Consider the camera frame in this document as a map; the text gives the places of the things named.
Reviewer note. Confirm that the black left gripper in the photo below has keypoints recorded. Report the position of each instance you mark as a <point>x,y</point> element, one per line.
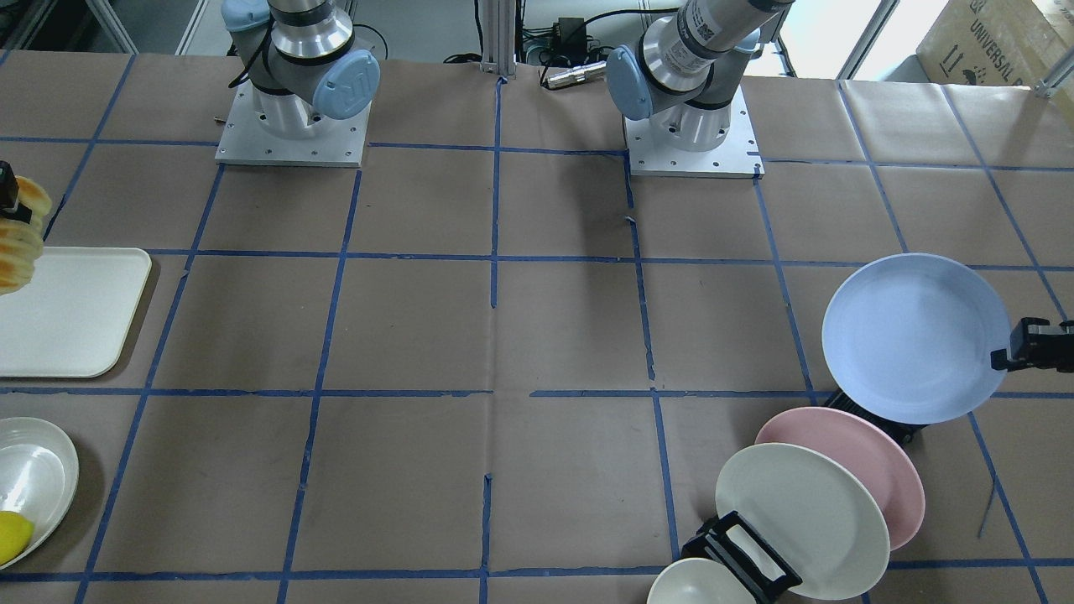
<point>1040,345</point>

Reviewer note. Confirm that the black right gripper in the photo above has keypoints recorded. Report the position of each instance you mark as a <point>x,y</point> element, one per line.
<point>7,191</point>

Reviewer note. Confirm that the bread roll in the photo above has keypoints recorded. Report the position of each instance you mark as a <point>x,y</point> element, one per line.
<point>21,242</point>

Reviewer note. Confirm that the light blue plate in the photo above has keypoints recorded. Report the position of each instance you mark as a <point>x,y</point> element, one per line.
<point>910,337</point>

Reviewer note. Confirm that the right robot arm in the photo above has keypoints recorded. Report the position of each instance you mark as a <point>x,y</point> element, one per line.
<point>298,94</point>

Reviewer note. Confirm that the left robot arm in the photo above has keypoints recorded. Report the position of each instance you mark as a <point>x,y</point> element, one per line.
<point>679,80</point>

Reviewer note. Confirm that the pink plate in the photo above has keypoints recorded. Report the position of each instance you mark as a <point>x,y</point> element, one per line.
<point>864,450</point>

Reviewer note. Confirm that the pale green plate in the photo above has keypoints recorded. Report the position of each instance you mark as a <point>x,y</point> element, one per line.
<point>818,516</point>

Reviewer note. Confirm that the cream plastic tray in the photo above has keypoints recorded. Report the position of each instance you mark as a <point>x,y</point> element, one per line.
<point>73,317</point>

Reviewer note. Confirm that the white bowl with lemon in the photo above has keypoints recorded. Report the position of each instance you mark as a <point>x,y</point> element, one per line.
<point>39,474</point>

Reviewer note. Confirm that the cardboard box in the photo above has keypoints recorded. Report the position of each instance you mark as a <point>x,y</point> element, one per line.
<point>996,43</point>

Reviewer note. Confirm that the black dish rack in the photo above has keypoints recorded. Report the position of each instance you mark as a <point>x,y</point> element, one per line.
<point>733,543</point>

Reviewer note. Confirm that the yellow lemon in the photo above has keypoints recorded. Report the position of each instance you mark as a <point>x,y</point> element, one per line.
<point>17,534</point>

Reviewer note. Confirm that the cream bowl by rack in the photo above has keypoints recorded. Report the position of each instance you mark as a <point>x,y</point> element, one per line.
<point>698,580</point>

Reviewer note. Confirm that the silver metal connector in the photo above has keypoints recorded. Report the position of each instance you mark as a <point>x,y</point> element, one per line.
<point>574,76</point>

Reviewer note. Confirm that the black power adapter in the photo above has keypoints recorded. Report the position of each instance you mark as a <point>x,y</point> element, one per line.
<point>569,32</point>

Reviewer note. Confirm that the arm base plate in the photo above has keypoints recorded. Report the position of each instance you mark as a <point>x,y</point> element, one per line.
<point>686,141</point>
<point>265,130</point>

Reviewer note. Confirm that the aluminium frame post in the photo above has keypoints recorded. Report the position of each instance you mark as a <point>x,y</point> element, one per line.
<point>498,21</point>

